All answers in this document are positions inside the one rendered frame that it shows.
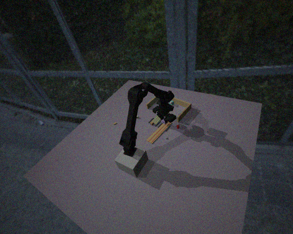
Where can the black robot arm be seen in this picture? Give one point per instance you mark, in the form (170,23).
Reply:
(135,98)

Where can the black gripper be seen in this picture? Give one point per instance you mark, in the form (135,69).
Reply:
(164,112)

